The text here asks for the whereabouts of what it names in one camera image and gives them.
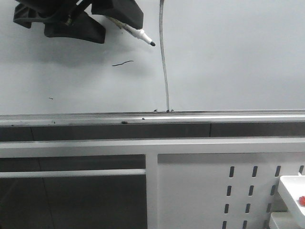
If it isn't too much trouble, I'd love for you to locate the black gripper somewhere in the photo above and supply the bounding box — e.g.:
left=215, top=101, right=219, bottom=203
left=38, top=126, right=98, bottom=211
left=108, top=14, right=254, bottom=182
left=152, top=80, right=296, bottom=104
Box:
left=13, top=0, right=105, bottom=44

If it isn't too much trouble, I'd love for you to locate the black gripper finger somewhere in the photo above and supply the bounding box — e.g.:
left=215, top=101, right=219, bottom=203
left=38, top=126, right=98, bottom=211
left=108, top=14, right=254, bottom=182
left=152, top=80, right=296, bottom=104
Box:
left=91, top=0, right=144, bottom=29

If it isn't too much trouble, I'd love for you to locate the white black whiteboard marker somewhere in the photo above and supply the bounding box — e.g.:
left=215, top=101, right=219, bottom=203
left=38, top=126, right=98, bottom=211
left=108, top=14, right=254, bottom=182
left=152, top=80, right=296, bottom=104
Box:
left=106, top=16, right=156, bottom=47

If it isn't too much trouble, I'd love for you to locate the white whiteboard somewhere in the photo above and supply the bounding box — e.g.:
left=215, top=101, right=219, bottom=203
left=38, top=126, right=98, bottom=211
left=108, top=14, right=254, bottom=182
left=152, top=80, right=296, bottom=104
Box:
left=0, top=0, right=305, bottom=115

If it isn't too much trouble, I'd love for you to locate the white slotted pegboard panel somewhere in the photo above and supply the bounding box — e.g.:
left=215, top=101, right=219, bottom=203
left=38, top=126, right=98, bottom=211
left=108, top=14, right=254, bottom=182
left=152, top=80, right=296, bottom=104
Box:
left=158, top=153, right=305, bottom=229

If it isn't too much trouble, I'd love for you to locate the white plastic bin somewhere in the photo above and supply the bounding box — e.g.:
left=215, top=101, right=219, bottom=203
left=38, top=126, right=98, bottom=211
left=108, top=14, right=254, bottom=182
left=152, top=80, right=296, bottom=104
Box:
left=277, top=176, right=305, bottom=229
left=269, top=212, right=300, bottom=229

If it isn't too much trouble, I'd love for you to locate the small red object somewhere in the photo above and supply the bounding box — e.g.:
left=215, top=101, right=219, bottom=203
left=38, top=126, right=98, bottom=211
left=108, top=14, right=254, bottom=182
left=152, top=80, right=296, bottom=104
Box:
left=298, top=196, right=305, bottom=206

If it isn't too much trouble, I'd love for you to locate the lower white plastic bin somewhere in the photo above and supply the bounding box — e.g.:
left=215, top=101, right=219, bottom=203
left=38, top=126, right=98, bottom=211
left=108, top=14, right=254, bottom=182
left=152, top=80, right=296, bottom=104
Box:
left=269, top=212, right=300, bottom=229

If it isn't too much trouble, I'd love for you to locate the aluminium whiteboard tray rail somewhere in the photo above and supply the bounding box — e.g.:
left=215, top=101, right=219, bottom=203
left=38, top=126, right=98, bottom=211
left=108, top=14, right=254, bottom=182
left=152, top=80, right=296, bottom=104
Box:
left=0, top=110, right=305, bottom=127

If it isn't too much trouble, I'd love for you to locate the white metal frame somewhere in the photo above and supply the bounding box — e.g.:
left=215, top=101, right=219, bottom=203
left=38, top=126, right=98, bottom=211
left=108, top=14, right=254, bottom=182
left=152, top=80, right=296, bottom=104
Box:
left=0, top=137, right=305, bottom=229

